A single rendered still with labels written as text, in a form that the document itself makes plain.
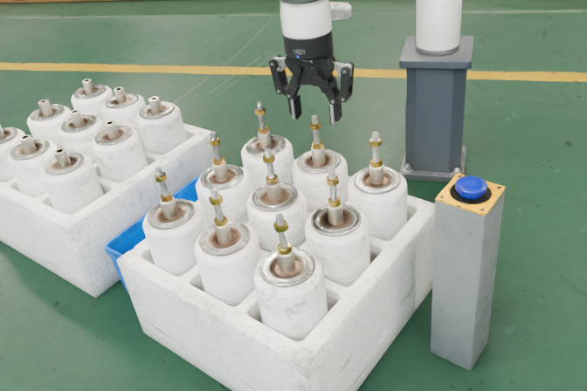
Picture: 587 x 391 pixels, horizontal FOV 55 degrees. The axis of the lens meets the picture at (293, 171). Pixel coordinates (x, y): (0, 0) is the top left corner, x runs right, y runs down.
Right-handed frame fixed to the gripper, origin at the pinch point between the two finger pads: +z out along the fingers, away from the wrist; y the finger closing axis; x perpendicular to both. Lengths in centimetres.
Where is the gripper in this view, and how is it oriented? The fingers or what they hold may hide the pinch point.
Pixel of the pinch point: (315, 113)
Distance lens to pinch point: 93.6
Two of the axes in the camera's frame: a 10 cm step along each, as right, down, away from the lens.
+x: 4.5, -5.4, 7.1
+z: 1.1, 8.3, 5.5
